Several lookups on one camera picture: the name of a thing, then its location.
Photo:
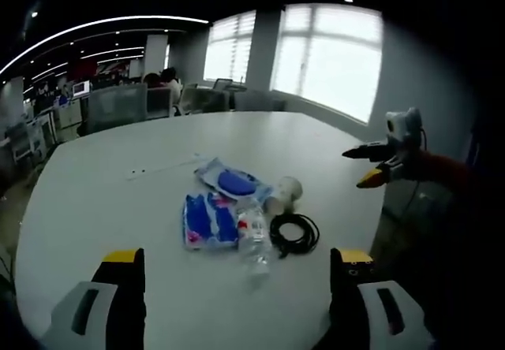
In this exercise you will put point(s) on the window with blinds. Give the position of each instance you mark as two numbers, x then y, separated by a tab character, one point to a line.
229	48

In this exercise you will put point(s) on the white paper cup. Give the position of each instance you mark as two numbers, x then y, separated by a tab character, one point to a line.
290	190

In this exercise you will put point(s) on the grey office chair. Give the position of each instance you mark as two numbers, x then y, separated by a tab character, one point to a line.
116	105

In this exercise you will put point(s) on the large bright window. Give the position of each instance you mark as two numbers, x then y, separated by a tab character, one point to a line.
329	56

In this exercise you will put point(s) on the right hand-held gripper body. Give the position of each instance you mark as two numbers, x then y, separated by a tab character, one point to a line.
403	129

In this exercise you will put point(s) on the blue striped plastic packet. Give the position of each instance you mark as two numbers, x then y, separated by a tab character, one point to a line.
207	220

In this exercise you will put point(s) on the white table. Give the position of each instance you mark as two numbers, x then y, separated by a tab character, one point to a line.
118	192

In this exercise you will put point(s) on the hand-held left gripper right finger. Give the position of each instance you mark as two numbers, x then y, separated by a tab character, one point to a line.
363	298

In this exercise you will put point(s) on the clear plastic water bottle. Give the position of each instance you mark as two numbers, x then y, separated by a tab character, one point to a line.
254	233

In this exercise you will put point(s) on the white pillar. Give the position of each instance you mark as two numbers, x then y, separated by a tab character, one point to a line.
262	48

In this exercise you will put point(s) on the computer monitor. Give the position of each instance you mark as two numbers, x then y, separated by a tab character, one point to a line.
81	89

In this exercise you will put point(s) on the grey mesh chair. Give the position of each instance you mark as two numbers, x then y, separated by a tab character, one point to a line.
159	103

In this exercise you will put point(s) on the blue round-print plastic packet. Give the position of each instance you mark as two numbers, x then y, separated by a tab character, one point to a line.
233	178

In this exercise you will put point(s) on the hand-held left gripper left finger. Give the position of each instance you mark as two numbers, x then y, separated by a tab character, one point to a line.
114	295

